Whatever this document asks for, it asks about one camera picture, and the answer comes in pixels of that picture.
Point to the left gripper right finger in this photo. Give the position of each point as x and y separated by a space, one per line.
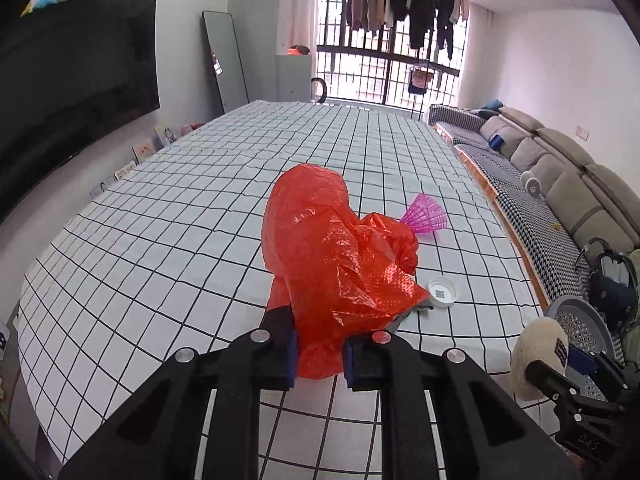
444 417

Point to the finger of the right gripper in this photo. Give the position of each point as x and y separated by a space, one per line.
549 382
582 362

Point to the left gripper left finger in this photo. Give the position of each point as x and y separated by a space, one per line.
197 416

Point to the beige fuzzy round pouch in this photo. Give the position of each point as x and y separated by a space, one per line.
543 340

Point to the white round bottle cap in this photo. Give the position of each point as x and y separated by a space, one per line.
442 291

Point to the red plastic bag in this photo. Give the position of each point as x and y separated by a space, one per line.
342 275

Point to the grey knotted cloth strip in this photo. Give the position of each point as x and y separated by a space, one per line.
423 306

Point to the grey perforated laundry basket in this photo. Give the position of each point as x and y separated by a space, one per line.
587 331

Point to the dark blue backpack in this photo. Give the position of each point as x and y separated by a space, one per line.
613 285

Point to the houndstooth sofa cover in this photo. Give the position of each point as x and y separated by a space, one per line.
547 247

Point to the grey sectional sofa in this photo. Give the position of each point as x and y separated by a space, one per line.
588 199

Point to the black grid white tablecloth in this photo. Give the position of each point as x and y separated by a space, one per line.
170 256

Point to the small white desk fan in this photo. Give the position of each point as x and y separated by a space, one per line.
531 184

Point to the pink plastic shuttlecock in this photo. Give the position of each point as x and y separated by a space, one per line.
425 215

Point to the blue cylinder on sofa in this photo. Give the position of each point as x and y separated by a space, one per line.
496 142

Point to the blue pillow on sofa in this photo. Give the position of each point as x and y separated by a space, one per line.
494 105

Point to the black window grille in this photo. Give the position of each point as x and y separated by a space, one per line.
382 68

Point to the grey cabinet by window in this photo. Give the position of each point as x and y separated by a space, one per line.
293 78

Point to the leaning floor mirror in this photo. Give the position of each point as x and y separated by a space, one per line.
229 86

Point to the hanging clothes on rack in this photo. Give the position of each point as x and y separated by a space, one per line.
431 24

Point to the black wall television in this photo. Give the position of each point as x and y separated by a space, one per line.
71 74

